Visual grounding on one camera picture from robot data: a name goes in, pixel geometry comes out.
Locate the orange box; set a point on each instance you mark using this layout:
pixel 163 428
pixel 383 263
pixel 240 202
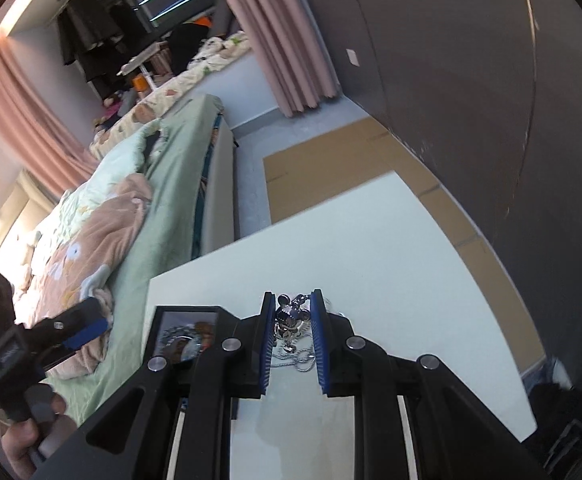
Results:
pixel 142 82

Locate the blue printed bed skirt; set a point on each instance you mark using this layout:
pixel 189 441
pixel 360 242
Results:
pixel 206 195

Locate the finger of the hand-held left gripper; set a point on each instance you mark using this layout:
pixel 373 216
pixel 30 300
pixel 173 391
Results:
pixel 71 315
pixel 88 332

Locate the black bag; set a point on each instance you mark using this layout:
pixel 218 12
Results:
pixel 188 45

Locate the bed with green sheet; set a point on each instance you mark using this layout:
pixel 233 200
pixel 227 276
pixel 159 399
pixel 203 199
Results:
pixel 171 210

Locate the dark object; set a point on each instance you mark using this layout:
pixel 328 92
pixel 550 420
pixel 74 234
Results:
pixel 566 425

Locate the flat cardboard sheet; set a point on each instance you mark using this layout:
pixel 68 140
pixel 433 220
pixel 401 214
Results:
pixel 331 160

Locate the pink curtain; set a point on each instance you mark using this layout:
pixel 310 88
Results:
pixel 281 35
pixel 26 125

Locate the pink floral fleece blanket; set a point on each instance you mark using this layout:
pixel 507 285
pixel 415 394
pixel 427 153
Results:
pixel 91 240

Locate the printed window seat cushion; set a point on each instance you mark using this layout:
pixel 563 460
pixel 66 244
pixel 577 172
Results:
pixel 171 92

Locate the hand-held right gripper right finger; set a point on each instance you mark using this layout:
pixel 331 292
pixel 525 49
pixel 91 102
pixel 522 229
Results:
pixel 322 350

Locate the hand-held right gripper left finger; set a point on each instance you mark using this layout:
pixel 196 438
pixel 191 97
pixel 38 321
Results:
pixel 266 350

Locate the hanging dark clothes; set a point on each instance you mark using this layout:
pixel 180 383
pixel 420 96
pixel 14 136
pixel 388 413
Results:
pixel 91 25

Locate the black box with white inside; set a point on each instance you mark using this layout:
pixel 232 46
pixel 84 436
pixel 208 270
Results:
pixel 153 325

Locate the white wall socket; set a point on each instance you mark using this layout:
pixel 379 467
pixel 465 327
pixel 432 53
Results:
pixel 353 57

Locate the person's left hand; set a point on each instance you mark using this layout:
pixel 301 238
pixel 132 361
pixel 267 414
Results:
pixel 18 450

